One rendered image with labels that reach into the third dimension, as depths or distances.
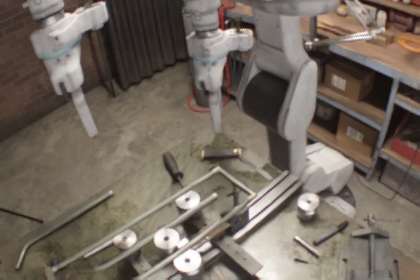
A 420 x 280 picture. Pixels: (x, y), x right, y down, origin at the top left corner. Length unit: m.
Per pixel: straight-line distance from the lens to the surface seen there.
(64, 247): 0.80
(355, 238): 0.70
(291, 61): 0.81
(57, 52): 0.49
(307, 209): 0.68
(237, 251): 0.62
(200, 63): 0.66
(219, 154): 0.84
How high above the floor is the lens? 1.47
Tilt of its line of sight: 38 degrees down
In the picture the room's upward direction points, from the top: 8 degrees counter-clockwise
